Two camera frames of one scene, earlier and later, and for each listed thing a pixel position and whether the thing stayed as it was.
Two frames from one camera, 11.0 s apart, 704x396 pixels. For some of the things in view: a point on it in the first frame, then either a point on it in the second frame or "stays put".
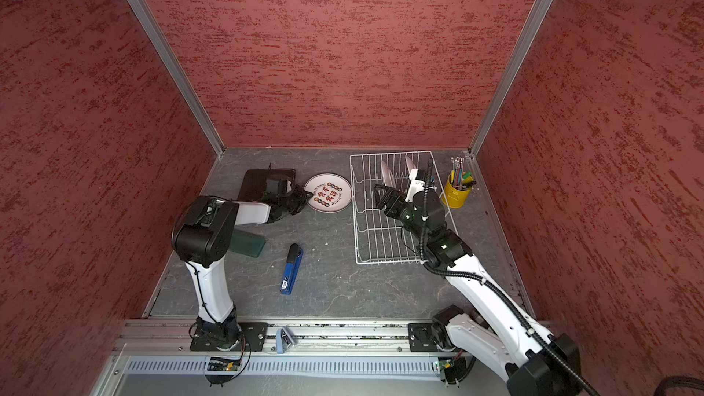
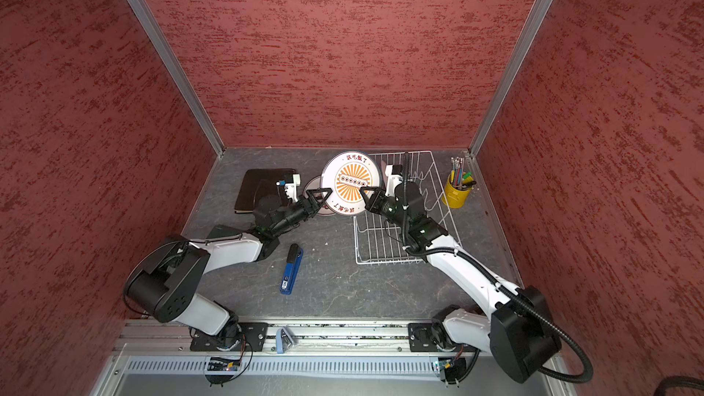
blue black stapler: (293, 261) stays put
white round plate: (388, 177) to (345, 174)
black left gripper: (303, 198) to (310, 203)
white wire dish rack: (379, 238) stays put
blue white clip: (285, 337) stays put
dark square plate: (254, 181) stays put
